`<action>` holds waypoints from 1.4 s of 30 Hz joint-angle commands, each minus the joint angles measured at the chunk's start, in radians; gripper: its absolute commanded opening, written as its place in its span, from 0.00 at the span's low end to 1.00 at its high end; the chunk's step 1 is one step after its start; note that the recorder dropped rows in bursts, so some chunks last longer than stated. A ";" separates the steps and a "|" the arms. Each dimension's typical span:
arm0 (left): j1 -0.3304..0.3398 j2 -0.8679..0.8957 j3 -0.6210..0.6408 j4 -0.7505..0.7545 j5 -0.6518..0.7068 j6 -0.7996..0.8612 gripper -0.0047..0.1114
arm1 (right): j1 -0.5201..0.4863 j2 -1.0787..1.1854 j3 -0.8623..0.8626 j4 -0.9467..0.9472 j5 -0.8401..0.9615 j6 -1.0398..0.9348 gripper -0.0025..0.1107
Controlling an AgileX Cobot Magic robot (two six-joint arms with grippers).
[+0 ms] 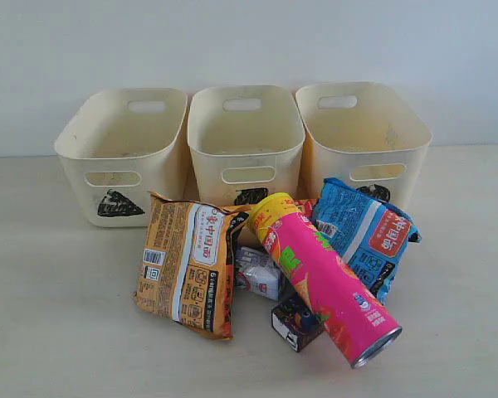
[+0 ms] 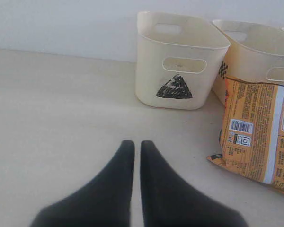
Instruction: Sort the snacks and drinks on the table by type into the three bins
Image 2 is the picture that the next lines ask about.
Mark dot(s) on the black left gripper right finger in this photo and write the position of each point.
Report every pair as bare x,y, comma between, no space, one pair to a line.
169,201

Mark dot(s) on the cream bin triangle mark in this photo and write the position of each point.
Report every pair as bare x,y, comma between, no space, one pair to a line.
178,58

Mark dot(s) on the orange instant noodle packet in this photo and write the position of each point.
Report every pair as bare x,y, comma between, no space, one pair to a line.
252,133

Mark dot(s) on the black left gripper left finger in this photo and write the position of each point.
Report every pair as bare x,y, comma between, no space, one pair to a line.
105,201

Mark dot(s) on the cream bin square mark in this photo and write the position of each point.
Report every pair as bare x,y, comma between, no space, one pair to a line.
256,55

